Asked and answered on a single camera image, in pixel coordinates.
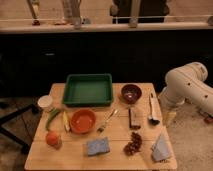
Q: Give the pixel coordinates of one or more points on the brown whiteboard eraser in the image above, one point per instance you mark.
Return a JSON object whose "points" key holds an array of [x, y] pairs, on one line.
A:
{"points": [[134, 121]]}

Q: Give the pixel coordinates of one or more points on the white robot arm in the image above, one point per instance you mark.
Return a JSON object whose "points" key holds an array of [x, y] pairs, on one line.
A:
{"points": [[187, 82]]}

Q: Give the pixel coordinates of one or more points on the dark red bowl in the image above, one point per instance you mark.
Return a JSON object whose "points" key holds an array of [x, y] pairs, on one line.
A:
{"points": [[131, 93]]}

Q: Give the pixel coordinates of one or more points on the orange-red bowl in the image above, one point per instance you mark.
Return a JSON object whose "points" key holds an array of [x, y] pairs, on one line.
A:
{"points": [[82, 121]]}

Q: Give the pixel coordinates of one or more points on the green plastic tray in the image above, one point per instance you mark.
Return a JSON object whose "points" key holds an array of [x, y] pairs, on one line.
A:
{"points": [[84, 90]]}

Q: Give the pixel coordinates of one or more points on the green pepper toy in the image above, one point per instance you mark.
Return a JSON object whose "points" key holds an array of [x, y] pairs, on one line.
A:
{"points": [[52, 115]]}

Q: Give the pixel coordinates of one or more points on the blue sponge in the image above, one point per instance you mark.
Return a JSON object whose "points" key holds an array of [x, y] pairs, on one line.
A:
{"points": [[97, 146]]}

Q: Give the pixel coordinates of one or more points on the white cup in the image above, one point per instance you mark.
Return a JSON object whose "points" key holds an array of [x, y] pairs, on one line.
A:
{"points": [[46, 103]]}

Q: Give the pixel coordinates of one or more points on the bunch of red grapes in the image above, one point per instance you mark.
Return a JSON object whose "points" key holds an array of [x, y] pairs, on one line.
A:
{"points": [[134, 145]]}

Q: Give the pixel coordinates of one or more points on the orange fruit toy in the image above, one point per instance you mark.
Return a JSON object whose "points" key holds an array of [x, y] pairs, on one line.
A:
{"points": [[53, 139]]}

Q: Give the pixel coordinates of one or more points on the grey folded cloth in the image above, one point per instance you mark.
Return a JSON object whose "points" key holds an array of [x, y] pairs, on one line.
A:
{"points": [[160, 149]]}

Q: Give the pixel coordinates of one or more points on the black chair base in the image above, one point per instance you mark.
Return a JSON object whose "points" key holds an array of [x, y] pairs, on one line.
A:
{"points": [[12, 123]]}

